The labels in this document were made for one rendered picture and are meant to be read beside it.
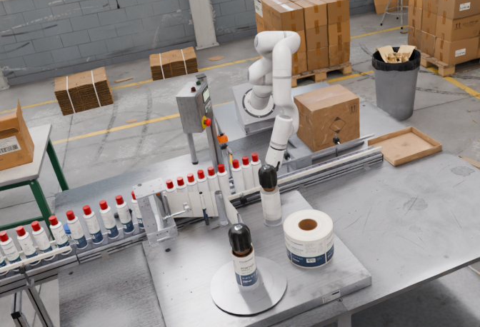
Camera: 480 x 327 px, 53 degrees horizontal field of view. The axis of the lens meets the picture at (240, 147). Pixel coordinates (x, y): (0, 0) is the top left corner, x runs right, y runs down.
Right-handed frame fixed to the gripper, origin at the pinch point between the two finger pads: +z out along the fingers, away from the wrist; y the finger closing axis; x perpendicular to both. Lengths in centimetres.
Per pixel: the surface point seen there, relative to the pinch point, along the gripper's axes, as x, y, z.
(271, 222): -11.8, 31.2, 8.5
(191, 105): -48, -1, -34
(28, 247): -113, 2, 37
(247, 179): -13.7, 2.4, 2.0
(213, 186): -31.2, 2.2, 6.1
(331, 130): 43, -19, -18
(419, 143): 89, 1, -21
